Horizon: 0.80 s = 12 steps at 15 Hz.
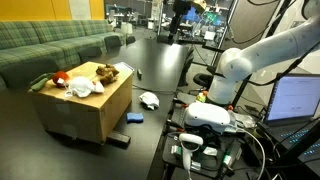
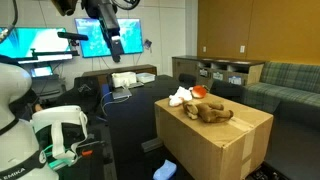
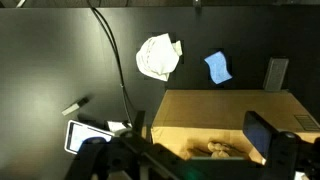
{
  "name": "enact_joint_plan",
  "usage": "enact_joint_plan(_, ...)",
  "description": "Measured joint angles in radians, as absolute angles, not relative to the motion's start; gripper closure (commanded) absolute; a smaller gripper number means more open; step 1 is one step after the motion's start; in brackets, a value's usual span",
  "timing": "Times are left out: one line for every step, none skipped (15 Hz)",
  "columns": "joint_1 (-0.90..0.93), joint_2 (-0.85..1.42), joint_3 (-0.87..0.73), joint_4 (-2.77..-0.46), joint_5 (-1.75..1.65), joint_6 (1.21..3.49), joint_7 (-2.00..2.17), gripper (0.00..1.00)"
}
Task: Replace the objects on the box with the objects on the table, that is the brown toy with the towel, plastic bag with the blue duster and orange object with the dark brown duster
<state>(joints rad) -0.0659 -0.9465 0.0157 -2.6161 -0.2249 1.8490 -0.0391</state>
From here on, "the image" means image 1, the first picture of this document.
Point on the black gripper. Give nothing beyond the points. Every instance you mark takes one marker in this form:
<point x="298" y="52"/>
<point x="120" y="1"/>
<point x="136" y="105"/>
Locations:
<point x="181" y="6"/>

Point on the brown moose plush toy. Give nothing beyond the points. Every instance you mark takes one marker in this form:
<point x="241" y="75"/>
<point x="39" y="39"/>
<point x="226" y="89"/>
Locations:
<point x="107" y="74"/>

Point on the blue sponge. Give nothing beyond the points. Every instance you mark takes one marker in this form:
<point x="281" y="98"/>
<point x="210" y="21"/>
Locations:
<point x="134" y="117"/>

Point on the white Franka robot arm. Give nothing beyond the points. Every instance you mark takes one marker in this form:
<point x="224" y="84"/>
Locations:
<point x="266" y="53"/>

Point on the small dark green object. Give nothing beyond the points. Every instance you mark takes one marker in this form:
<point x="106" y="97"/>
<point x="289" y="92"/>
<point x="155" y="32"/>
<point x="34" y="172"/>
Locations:
<point x="139" y="74"/>

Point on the brown cardboard box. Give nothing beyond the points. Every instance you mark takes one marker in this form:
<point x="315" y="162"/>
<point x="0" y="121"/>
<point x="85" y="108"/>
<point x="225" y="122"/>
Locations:
<point x="90" y="106"/>

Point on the clear plastic bag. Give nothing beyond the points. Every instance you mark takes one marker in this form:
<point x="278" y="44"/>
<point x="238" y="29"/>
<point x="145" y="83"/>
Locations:
<point x="245" y="120"/>

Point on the red round plush toy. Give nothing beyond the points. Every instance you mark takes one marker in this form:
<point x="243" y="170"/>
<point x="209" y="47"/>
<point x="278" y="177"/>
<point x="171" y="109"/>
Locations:
<point x="60" y="78"/>

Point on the blue computer monitor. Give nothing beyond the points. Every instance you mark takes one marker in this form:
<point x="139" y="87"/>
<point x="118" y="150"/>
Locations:
<point x="192" y="15"/>

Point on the white paper sheet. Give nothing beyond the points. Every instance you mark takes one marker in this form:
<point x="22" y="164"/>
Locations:
<point x="210" y="35"/>

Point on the black office chair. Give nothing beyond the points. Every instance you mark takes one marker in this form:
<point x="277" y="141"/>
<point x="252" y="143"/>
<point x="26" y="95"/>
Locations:
<point x="201" y="80"/>

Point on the small yellow-green bottle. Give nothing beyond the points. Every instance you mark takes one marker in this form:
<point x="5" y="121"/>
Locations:
<point x="201" y="97"/>

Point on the white VR headset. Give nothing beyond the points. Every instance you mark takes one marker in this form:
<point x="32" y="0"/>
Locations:
<point x="206" y="116"/>

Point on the white VR controller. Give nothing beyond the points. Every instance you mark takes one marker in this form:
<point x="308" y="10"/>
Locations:
<point x="187" y="150"/>

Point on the green plaid sofa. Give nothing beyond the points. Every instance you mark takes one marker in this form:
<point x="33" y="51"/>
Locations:
<point x="50" y="43"/>

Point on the black laptop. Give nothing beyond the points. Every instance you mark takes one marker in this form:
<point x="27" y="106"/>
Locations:
<point x="293" y="100"/>

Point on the green plush vegetable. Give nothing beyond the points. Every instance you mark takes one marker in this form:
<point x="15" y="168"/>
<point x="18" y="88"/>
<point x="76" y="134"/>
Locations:
<point x="39" y="82"/>

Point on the black diagonal frame pole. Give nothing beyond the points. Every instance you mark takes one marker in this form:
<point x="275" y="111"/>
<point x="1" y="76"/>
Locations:
<point x="240" y="91"/>

